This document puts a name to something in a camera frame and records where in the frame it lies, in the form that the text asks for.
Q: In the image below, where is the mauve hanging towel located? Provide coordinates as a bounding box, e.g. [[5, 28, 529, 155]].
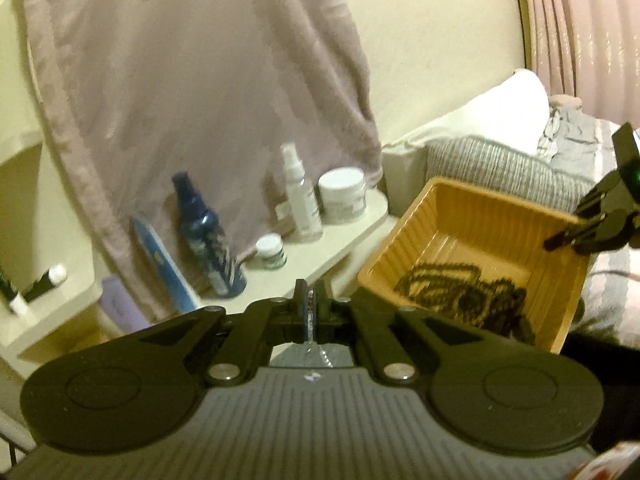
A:
[[20, 0, 383, 321]]

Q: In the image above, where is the black tube white cap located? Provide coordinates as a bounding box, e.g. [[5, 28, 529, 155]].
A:
[[22, 265, 68, 303]]

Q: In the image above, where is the grey patterned blanket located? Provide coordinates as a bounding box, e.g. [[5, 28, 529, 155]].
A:
[[537, 105, 626, 181]]

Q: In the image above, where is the pink curtain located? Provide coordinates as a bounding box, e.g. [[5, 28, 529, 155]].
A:
[[520, 0, 640, 126]]

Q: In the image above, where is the silver chain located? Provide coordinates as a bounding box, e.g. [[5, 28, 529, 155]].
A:
[[305, 290, 333, 367]]

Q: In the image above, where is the cream shelf unit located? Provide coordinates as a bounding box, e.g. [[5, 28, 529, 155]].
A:
[[0, 130, 390, 376]]

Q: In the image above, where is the dark bead bracelet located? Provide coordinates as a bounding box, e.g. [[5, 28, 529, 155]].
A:
[[465, 280, 537, 347]]

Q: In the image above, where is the black lip balm stick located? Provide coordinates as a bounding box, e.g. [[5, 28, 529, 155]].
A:
[[0, 267, 26, 317]]

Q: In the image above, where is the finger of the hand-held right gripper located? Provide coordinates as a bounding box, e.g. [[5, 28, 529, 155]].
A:
[[544, 207, 640, 255], [575, 170, 626, 218]]

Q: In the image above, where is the white cream jar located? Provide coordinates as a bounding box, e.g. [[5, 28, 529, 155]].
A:
[[318, 168, 367, 223]]

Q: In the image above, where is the purple bottle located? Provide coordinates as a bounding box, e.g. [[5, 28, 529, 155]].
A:
[[100, 276, 146, 333]]

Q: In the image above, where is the pink striped blanket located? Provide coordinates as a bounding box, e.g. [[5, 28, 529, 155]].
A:
[[582, 245, 640, 323]]

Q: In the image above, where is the dark blue spray bottle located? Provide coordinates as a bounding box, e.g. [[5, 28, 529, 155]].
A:
[[171, 172, 247, 297]]

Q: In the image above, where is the blue and white tube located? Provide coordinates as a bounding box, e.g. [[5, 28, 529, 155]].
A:
[[131, 216, 201, 317]]

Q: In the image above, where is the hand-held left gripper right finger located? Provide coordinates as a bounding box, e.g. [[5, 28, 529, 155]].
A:
[[314, 280, 471, 386]]

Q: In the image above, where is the orange plastic tray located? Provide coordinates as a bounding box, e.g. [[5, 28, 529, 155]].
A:
[[357, 176, 591, 353]]

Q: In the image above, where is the white pillow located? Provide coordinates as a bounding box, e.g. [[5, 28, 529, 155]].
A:
[[382, 67, 551, 171]]

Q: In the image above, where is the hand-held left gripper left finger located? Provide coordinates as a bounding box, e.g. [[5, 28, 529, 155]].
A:
[[140, 280, 308, 386]]

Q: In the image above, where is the clear spray bottle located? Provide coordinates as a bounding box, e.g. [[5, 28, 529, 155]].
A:
[[280, 143, 324, 241]]

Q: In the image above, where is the small green label jar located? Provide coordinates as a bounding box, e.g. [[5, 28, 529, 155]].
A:
[[256, 234, 288, 269]]

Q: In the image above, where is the grey knit cushion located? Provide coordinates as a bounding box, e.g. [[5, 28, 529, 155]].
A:
[[425, 135, 596, 221]]

